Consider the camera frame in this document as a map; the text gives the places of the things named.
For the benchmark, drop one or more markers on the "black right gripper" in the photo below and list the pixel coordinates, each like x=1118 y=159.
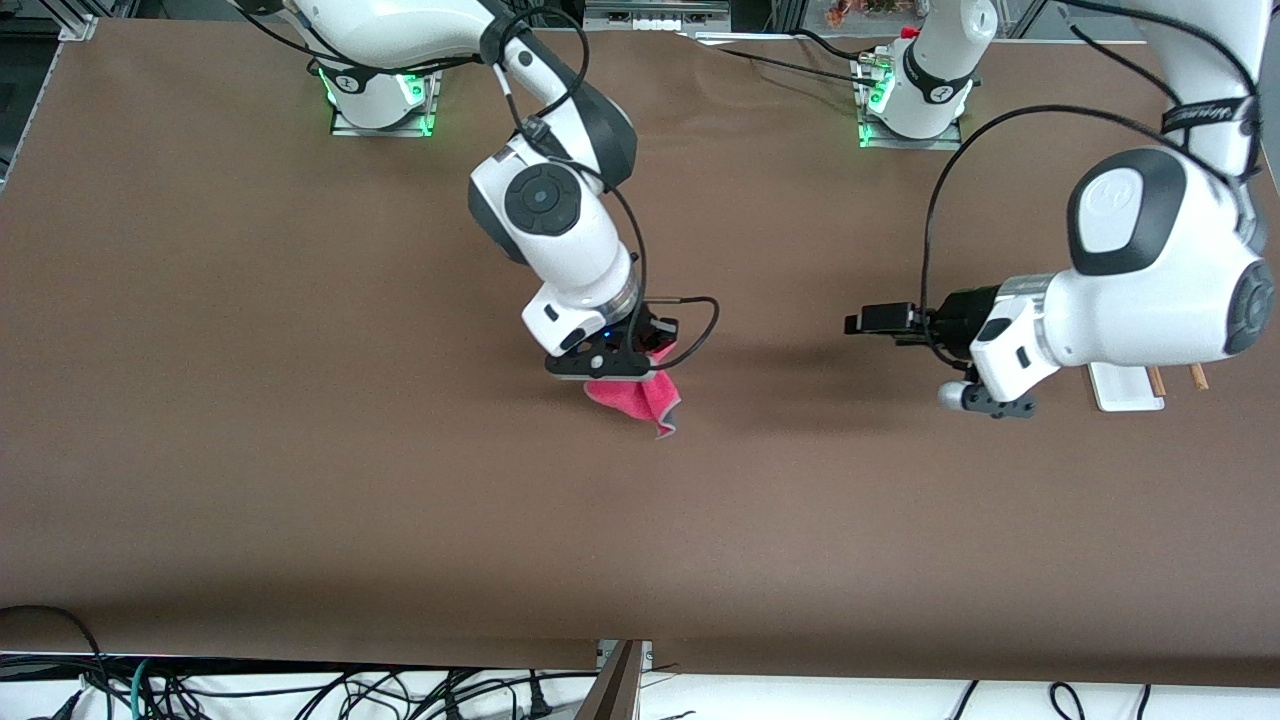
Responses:
x=652 y=331

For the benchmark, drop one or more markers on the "white power strip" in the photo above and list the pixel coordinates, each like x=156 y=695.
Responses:
x=655 y=14

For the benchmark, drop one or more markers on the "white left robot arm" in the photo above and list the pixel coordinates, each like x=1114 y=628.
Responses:
x=1150 y=300

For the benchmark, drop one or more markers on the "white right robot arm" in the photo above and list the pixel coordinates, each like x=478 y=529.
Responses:
x=560 y=230

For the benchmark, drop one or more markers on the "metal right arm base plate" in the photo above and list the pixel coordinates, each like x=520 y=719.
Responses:
x=385 y=130

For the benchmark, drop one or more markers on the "metal table leg profile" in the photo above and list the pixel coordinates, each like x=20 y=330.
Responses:
x=615 y=685

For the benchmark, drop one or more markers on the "aluminium frame corner profile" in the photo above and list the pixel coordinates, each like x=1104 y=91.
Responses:
x=78 y=22

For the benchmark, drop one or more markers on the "pink towel with grey edge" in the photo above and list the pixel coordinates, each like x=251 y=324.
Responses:
x=630 y=395

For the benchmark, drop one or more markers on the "white towel rack wooden bars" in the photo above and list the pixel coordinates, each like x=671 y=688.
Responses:
x=1125 y=395

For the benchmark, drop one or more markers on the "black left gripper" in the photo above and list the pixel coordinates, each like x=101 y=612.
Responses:
x=962 y=311

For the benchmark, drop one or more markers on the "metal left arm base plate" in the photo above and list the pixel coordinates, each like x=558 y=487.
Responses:
x=915 y=142

